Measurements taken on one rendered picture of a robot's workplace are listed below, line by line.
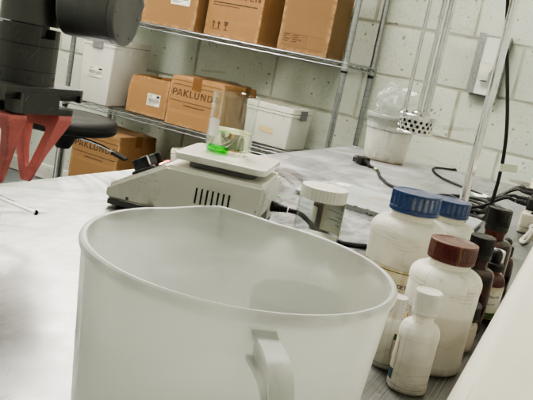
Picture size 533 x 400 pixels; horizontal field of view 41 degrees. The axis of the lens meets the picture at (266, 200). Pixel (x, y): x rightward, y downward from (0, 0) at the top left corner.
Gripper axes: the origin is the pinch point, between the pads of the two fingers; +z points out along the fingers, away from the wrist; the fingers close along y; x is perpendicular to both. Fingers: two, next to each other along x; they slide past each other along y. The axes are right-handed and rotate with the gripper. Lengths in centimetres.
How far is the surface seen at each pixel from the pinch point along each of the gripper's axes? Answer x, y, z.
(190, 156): -4.2, 23.1, -2.2
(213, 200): -8.1, 24.1, 2.4
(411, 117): -14, 68, -11
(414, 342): -42.7, 2.6, 2.2
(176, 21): 160, 215, -22
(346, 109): 89, 263, 3
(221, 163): -7.9, 24.6, -2.2
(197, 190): -5.9, 23.2, 1.6
